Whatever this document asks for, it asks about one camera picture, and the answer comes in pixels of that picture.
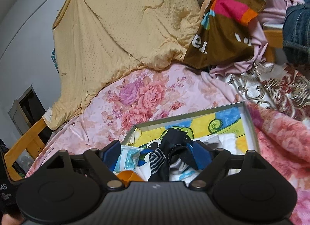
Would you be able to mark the lilac cloth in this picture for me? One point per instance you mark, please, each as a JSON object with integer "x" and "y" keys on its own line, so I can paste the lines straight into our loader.
{"x": 278, "y": 4}

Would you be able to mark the cartoon print towel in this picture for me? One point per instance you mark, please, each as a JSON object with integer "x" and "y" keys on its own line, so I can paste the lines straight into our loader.
{"x": 201, "y": 123}

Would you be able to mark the white fleece sock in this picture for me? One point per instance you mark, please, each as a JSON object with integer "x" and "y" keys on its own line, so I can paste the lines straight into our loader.
{"x": 225, "y": 140}

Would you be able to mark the white and blue wipes packet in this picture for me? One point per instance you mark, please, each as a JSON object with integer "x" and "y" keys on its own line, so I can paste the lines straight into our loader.
{"x": 128, "y": 159}

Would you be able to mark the black patterned sock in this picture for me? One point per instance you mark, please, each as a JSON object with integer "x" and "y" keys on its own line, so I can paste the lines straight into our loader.
{"x": 174, "y": 142}

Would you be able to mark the blue jeans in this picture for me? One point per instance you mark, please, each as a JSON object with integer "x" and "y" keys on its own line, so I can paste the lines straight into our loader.
{"x": 298, "y": 28}

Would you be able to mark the grey metal cabinet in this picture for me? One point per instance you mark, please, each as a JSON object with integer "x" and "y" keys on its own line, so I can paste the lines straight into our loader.
{"x": 17, "y": 116}

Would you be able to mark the teal wall sticker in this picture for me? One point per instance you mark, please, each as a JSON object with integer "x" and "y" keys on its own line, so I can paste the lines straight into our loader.
{"x": 55, "y": 60}

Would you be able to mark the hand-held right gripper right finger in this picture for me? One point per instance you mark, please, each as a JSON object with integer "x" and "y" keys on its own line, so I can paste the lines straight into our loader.
{"x": 201, "y": 154}

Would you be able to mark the orange silicone mitt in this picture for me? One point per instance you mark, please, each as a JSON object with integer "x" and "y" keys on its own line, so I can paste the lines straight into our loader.
{"x": 126, "y": 176}

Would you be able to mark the brown colourful striped blanket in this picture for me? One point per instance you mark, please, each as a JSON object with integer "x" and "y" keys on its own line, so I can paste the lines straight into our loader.
{"x": 225, "y": 33}

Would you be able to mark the pale pink floral sheet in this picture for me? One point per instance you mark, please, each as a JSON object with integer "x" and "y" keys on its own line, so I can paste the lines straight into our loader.
{"x": 145, "y": 94}

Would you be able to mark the ornate brocade cloth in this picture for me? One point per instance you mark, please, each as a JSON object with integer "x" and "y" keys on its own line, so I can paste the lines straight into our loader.
{"x": 278, "y": 86}

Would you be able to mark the red floral woven blanket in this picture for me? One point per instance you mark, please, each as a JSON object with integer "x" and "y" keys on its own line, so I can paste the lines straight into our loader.
{"x": 285, "y": 147}

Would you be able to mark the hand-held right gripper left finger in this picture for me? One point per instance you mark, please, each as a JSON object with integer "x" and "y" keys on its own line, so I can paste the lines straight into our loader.
{"x": 111, "y": 153}

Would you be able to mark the white towel with blue print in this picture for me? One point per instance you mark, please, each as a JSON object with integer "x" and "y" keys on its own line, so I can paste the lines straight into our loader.
{"x": 186, "y": 175}

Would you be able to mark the yellow quilt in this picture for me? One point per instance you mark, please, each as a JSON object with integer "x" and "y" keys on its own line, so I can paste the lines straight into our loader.
{"x": 116, "y": 33}

